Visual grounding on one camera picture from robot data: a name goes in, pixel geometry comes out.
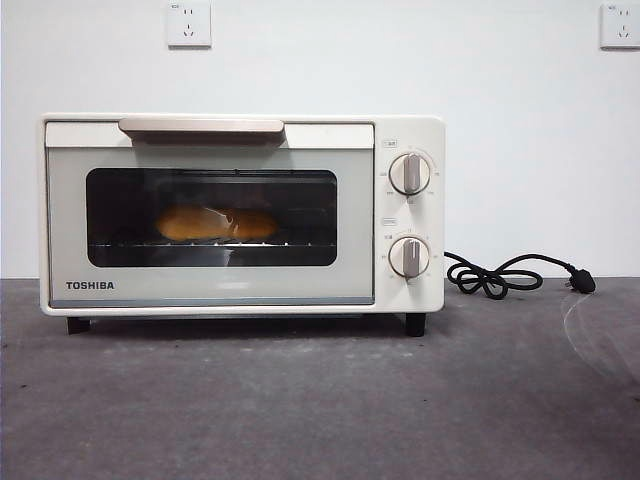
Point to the yellow corn cob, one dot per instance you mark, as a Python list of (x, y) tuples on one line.
[(185, 227)]

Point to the oven door with glass window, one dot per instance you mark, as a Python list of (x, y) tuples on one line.
[(65, 225)]

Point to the cream oven control knob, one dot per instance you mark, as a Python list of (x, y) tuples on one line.
[(410, 257), (411, 173)]

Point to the cream Toshiba toaster oven body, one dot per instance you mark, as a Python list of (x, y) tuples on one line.
[(432, 220)]

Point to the white wall socket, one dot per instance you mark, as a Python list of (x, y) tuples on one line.
[(175, 40), (620, 42)]

